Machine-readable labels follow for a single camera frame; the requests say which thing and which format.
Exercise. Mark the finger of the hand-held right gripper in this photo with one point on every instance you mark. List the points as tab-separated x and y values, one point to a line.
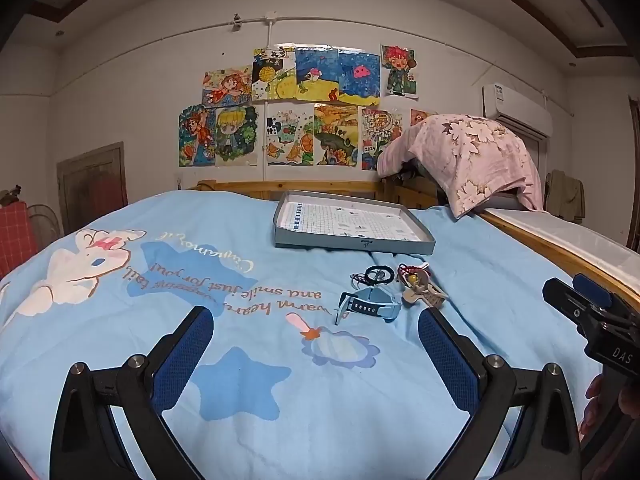
570	305
595	292

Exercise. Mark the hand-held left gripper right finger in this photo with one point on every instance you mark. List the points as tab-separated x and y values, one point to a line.
445	360

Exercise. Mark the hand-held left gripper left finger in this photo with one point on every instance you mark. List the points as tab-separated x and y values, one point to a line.
185	355

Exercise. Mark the beige hair claw clip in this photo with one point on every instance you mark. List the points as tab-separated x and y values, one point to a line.
425	293

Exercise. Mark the blue smart watch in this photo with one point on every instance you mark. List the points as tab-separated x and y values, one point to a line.
372	307

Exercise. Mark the key rings with black clip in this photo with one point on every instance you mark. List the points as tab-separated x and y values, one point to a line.
381	276

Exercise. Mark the grey cardboard tray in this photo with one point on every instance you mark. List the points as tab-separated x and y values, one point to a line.
350	220

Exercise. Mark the person's right hand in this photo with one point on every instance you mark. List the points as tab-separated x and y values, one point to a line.
594	405

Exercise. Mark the white mattress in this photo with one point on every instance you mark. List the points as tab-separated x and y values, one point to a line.
575	237

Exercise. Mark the light blue printed blanket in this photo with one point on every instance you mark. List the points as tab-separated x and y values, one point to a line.
125	330

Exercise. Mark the olive hanging jacket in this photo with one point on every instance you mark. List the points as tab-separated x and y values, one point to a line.
565	195

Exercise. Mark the pink floral quilt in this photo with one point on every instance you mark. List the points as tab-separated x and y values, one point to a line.
465	160

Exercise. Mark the dark cloth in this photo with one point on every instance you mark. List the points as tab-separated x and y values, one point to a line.
425	175

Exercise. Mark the brown wooden door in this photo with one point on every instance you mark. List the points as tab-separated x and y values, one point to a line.
95	190

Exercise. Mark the white air conditioner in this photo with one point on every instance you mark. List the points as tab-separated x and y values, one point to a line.
515	105

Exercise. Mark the red checkered cloth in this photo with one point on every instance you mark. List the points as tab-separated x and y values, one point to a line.
17	235

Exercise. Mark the group of colourful wall drawings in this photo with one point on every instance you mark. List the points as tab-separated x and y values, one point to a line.
320	75

